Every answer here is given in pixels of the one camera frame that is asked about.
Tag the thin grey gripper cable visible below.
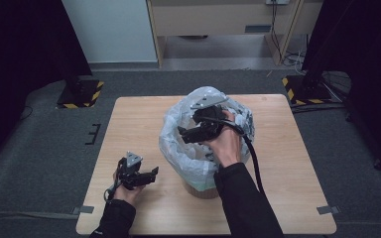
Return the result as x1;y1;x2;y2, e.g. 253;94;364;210
103;182;122;203

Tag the small green trash bin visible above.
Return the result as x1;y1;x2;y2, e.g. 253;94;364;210
182;172;221;200

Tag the translucent white plastic trash bag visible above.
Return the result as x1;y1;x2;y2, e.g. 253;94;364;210
158;86;256;190

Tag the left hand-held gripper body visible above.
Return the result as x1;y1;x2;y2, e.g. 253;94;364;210
116;151;147;191

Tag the striped black stand base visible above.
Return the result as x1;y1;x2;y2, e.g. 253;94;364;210
281;73;333;107
56;77;105;110

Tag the grey tape piece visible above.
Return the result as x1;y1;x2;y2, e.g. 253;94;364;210
316;204;342;215
71;204;95;215

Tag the thick black gripper cable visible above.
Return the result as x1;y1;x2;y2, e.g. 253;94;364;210
200;115;266;195

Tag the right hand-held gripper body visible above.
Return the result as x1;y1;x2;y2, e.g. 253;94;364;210
190;93;230;140

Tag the person's right hand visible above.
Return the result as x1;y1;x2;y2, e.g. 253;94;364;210
205;109;245;169

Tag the white cabinet panel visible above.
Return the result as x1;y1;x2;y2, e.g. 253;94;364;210
61;0;159;64

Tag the black hanging cable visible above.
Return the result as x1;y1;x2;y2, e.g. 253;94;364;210
269;2;284;59

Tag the person's left hand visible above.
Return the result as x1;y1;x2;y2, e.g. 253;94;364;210
112;165;147;208

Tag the light wooden desk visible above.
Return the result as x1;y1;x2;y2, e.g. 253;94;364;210
146;0;313;68

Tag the black curtain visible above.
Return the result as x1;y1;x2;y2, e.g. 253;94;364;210
301;0;381;177
0;0;93;173

